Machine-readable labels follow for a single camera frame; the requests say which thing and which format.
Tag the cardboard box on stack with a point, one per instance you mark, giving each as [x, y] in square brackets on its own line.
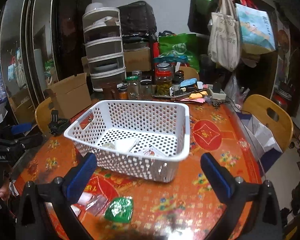
[139, 59]

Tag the wooden chair left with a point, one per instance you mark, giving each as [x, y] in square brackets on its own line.
[43, 115]

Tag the clear plastic bag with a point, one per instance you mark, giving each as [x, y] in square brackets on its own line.
[90, 203]

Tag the brown cardboard box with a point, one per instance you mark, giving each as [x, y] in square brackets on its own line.
[70, 96]

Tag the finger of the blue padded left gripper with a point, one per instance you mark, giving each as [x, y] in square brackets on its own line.
[21, 128]

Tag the brown ceramic container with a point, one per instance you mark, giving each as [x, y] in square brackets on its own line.
[110, 91]

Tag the white blue paper bag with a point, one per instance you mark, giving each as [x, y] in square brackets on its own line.
[263, 144]

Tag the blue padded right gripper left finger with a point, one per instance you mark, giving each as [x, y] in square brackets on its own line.
[77, 178]

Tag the red lid pickle jar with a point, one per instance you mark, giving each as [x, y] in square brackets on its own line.
[164, 74]

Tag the black phone clamp mount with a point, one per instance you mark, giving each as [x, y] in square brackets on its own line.
[57, 125]

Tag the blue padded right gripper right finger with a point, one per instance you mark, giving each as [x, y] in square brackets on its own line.
[220, 179]

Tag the green lid glass jar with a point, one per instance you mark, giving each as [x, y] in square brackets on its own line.
[133, 87]

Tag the white perforated plastic basket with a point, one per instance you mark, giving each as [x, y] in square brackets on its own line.
[162, 128]

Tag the black luggage bag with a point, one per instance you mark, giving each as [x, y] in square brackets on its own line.
[138, 22]

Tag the blue printed tote bag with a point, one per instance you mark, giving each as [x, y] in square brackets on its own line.
[256, 30]

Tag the green shopping bag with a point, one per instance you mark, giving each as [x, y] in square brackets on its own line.
[183, 46]

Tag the person's left hand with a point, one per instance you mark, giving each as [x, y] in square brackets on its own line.
[5, 186]

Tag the dark cabinet with mirror doors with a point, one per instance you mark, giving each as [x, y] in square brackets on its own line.
[41, 43]

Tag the wooden chair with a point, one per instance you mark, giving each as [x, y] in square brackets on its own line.
[272, 116]
[43, 115]

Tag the green plastic snack packet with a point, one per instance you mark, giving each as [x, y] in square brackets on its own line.
[120, 210]

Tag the white tiered storage rack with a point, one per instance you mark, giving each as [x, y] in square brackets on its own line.
[103, 45]

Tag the white tissue packet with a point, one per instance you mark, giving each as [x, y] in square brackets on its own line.
[121, 145]

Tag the wooden chair right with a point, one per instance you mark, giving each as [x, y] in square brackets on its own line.
[272, 116]

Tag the beige canvas tote bag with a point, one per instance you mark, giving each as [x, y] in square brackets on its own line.
[224, 46]

